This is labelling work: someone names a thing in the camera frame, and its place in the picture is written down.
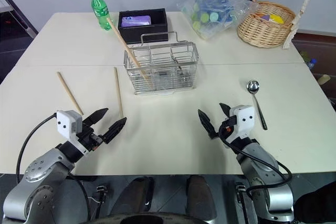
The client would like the yellow block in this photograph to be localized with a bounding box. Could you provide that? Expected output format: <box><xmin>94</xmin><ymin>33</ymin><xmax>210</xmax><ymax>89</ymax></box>
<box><xmin>268</xmin><ymin>13</ymin><xmax>285</xmax><ymax>25</ymax></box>

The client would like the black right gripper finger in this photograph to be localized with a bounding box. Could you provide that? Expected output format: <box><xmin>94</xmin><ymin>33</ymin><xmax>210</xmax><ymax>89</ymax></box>
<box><xmin>219</xmin><ymin>102</ymin><xmax>232</xmax><ymax>120</ymax></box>
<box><xmin>197</xmin><ymin>109</ymin><xmax>219</xmax><ymax>139</ymax></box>

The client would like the black bulky shape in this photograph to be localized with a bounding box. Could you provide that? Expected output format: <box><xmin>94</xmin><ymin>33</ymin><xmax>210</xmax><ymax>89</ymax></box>
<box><xmin>290</xmin><ymin>181</ymin><xmax>336</xmax><ymax>224</ymax></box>

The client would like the clear plastic bag of toys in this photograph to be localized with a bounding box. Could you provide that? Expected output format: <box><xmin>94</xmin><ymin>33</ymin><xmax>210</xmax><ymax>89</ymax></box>
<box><xmin>176</xmin><ymin>0</ymin><xmax>260</xmax><ymax>41</ymax></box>

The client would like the wicker basket with handle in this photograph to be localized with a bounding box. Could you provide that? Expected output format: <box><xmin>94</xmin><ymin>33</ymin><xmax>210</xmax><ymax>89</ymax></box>
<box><xmin>236</xmin><ymin>0</ymin><xmax>314</xmax><ymax>50</ymax></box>

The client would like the metal wire cutlery basket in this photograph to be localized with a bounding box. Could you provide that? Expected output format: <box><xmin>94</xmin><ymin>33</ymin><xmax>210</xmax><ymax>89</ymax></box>
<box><xmin>123</xmin><ymin>31</ymin><xmax>199</xmax><ymax>96</ymax></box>

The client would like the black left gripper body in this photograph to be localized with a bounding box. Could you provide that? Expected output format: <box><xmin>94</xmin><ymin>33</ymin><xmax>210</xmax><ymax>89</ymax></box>
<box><xmin>76</xmin><ymin>126</ymin><xmax>104</xmax><ymax>153</ymax></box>

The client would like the small black strap buckle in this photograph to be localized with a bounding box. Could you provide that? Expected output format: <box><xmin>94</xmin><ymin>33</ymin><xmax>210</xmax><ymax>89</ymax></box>
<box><xmin>235</xmin><ymin>184</ymin><xmax>247</xmax><ymax>205</ymax></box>
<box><xmin>96</xmin><ymin>185</ymin><xmax>109</xmax><ymax>205</ymax></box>

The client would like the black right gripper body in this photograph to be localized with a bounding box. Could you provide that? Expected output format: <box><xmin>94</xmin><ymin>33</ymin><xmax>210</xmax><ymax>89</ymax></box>
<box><xmin>209</xmin><ymin>117</ymin><xmax>238</xmax><ymax>141</ymax></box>

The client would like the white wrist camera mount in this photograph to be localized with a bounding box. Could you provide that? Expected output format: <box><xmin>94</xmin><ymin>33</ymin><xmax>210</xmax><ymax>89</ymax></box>
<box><xmin>225</xmin><ymin>104</ymin><xmax>255</xmax><ymax>144</ymax></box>
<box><xmin>56</xmin><ymin>110</ymin><xmax>89</xmax><ymax>155</ymax></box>

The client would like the wooden chopstick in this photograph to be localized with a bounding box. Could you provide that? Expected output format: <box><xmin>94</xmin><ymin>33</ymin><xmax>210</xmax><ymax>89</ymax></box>
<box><xmin>57</xmin><ymin>71</ymin><xmax>85</xmax><ymax>116</ymax></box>
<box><xmin>106</xmin><ymin>17</ymin><xmax>155</xmax><ymax>90</ymax></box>
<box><xmin>113</xmin><ymin>67</ymin><xmax>124</xmax><ymax>120</ymax></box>

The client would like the dark metal frame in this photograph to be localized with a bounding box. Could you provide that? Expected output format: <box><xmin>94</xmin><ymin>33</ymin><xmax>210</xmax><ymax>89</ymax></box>
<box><xmin>0</xmin><ymin>0</ymin><xmax>39</xmax><ymax>36</ymax></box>

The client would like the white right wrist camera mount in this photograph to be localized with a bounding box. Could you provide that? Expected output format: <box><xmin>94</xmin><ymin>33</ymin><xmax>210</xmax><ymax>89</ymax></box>
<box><xmin>225</xmin><ymin>104</ymin><xmax>255</xmax><ymax>144</ymax></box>

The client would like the black rectangular box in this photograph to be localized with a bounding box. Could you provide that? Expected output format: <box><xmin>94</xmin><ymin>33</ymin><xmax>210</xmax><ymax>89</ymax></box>
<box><xmin>117</xmin><ymin>8</ymin><xmax>169</xmax><ymax>45</ymax></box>

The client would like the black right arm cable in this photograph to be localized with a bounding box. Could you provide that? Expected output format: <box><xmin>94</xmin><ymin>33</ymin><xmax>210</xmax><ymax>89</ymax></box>
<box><xmin>218</xmin><ymin>126</ymin><xmax>293</xmax><ymax>194</ymax></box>

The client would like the green plastic soda bottle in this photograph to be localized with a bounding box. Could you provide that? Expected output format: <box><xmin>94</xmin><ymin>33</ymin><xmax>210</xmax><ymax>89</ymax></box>
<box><xmin>89</xmin><ymin>0</ymin><xmax>114</xmax><ymax>31</ymax></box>

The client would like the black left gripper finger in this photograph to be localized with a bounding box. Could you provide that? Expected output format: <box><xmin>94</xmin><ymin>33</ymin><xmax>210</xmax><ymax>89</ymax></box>
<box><xmin>82</xmin><ymin>108</ymin><xmax>109</xmax><ymax>129</ymax></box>
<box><xmin>101</xmin><ymin>116</ymin><xmax>128</xmax><ymax>145</ymax></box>

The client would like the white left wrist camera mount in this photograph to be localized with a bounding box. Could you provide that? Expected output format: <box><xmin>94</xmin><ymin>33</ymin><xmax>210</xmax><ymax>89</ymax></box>
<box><xmin>56</xmin><ymin>110</ymin><xmax>89</xmax><ymax>155</ymax></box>

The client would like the metal spoon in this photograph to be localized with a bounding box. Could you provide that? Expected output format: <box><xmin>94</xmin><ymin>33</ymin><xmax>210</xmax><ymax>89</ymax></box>
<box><xmin>246</xmin><ymin>79</ymin><xmax>269</xmax><ymax>131</ymax></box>

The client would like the purple packet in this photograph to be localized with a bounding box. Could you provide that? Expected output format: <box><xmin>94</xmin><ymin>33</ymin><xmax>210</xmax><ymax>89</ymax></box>
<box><xmin>121</xmin><ymin>15</ymin><xmax>153</xmax><ymax>28</ymax></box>

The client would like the clear bottle with blue cap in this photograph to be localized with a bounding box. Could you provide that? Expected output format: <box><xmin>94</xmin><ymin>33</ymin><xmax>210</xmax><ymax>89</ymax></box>
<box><xmin>305</xmin><ymin>57</ymin><xmax>319</xmax><ymax>70</ymax></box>

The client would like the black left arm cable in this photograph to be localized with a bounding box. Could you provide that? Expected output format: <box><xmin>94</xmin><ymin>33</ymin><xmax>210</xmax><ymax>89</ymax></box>
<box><xmin>15</xmin><ymin>113</ymin><xmax>59</xmax><ymax>183</ymax></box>

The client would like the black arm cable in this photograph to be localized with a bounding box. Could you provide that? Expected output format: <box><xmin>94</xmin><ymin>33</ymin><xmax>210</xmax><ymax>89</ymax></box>
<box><xmin>15</xmin><ymin>113</ymin><xmax>59</xmax><ymax>183</ymax></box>
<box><xmin>218</xmin><ymin>126</ymin><xmax>293</xmax><ymax>194</ymax></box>

